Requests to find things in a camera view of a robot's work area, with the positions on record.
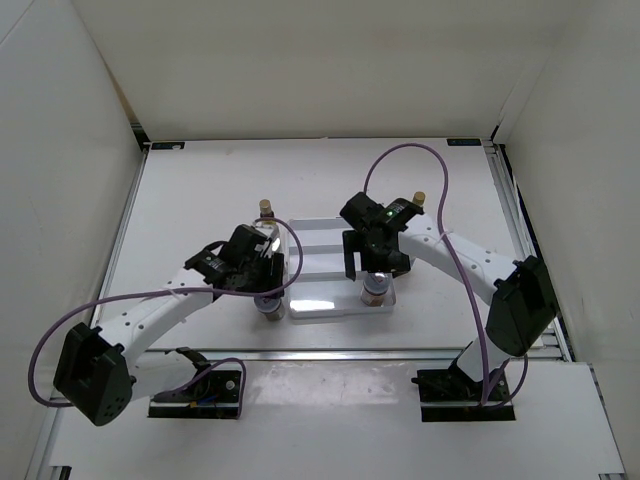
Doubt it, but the left blue corner label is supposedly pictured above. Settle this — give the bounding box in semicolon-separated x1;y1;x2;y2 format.
150;142;185;151

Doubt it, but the yellow sauce bottle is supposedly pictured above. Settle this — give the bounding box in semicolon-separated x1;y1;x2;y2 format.
411;191;426;207
259;199;276;226

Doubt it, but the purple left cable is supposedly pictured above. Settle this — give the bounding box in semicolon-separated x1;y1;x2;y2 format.
28;216;303;407

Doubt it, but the purple cable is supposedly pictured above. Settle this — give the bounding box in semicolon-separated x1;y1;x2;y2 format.
28;216;303;407
363;142;530;409

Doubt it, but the right blue corner label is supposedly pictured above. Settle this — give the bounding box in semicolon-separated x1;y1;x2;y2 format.
447;138;482;147

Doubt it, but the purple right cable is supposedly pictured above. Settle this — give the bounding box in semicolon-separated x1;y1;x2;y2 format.
363;142;530;409

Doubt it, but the dark spice jar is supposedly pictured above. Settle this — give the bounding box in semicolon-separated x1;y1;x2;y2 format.
254;297;286;321

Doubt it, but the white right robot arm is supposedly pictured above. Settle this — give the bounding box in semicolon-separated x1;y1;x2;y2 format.
340;192;559;400

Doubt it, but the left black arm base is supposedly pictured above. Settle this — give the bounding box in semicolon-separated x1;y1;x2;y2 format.
147;347;247;420

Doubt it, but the white divided tray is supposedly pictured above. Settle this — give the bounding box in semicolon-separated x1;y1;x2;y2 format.
285;217;396;323

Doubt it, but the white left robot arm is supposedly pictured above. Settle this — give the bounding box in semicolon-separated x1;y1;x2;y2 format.
54;221;285;426

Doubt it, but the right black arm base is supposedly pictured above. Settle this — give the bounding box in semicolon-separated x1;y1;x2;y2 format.
411;369;516;423

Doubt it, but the blue corner label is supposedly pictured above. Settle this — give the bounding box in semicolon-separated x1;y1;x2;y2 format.
150;142;185;151
447;138;482;147

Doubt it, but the pale spice jar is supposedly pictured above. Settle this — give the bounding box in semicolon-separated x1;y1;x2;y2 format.
360;273;391;307

